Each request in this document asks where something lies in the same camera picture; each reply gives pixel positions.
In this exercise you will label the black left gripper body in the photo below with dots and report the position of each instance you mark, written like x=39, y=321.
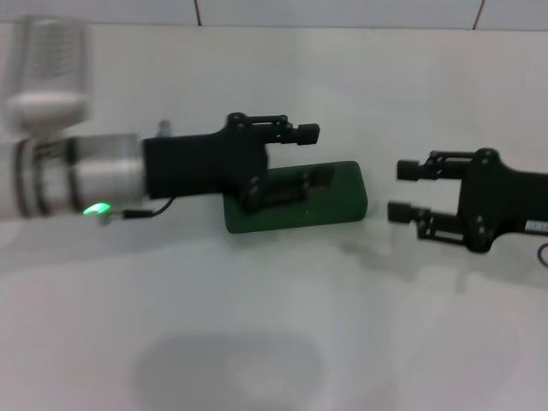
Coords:
x=201, y=167

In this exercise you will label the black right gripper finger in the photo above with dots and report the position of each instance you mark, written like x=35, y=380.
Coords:
x=399, y=212
x=409, y=170

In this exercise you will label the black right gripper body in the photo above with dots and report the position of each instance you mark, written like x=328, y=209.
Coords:
x=501, y=201

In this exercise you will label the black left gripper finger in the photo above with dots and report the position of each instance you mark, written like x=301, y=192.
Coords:
x=308, y=135
x=295, y=186

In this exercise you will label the green glasses case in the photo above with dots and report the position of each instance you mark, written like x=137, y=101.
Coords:
x=342, y=205

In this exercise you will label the silver round connector stub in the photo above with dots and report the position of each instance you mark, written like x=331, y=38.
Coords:
x=164, y=129

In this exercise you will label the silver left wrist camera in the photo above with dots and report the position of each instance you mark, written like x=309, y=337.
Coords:
x=47, y=77

